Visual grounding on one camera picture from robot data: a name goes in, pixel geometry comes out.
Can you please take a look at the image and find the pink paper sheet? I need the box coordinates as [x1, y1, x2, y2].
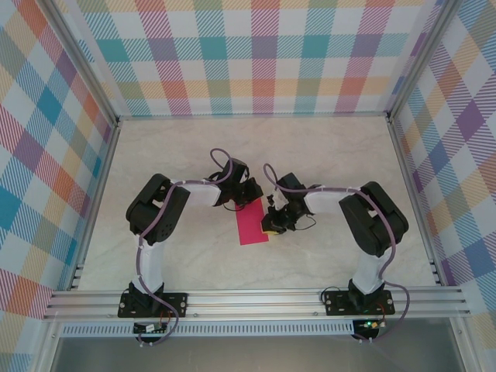
[234, 199, 270, 246]

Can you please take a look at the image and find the grey metal sheet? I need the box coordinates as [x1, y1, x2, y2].
[50, 335, 466, 372]

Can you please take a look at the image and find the circuit board with green light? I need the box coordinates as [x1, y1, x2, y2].
[354, 318, 388, 332]

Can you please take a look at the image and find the small black circuit board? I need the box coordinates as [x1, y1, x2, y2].
[133, 321, 170, 334]

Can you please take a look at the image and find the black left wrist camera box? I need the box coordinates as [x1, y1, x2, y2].
[222, 158, 250, 183]

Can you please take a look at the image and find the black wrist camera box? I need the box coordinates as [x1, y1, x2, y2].
[222, 158, 250, 183]
[277, 173, 307, 195]

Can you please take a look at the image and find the thin black right gripper wire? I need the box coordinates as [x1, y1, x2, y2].
[294, 214, 317, 232]

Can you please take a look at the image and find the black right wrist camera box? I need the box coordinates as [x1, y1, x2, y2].
[277, 173, 307, 195]

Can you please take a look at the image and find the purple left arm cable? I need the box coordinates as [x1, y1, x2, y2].
[133, 148, 241, 347]

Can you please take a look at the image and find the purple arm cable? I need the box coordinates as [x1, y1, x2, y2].
[262, 162, 412, 344]
[133, 148, 241, 347]

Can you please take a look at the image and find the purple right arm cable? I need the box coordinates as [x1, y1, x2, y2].
[262, 162, 412, 344]

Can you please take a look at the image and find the wide aluminium mounting rail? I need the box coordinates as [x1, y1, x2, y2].
[42, 285, 472, 321]

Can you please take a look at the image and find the thin aluminium frame bar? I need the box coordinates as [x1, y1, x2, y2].
[115, 111, 392, 122]

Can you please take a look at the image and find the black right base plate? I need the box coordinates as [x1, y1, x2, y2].
[323, 290, 396, 317]

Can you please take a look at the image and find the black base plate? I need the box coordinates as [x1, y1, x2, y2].
[323, 290, 396, 317]
[117, 291, 190, 319]

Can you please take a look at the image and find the perforated metal cable tray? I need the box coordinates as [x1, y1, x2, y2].
[60, 323, 357, 337]

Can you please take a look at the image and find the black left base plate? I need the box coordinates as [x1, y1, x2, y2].
[117, 291, 190, 319]

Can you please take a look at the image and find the aluminium side rail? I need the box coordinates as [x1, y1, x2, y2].
[387, 115, 445, 288]
[69, 119, 121, 291]

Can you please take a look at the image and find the slanted aluminium frame post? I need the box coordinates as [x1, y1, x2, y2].
[387, 0, 466, 121]
[38, 0, 121, 125]

